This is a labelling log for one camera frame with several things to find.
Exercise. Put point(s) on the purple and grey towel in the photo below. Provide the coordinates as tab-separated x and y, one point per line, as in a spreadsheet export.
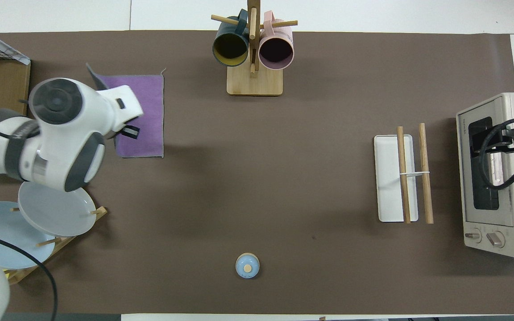
152	116

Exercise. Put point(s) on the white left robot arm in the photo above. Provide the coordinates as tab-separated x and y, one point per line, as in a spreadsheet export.
60	142

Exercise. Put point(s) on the wooden plate rack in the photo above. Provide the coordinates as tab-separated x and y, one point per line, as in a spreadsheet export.
100	212

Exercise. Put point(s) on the white towel rack wooden bars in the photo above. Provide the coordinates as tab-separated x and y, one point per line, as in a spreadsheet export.
388	178

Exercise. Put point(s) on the beige toaster oven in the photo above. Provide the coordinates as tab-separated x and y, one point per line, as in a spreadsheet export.
507	218

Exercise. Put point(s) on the grey plate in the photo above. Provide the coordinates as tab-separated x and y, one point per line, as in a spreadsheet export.
56	214

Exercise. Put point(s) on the dark teal mug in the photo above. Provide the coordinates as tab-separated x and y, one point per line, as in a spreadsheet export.
230	47

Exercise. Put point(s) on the wooden mug tree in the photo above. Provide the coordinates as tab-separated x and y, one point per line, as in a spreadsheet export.
254	82

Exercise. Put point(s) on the cardboard box with basket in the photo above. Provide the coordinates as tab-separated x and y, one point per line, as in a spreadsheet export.
5	84

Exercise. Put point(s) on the brown table mat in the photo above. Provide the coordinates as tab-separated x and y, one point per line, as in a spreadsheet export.
283	178

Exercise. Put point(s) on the pink mug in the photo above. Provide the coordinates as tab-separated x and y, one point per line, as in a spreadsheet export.
276	51

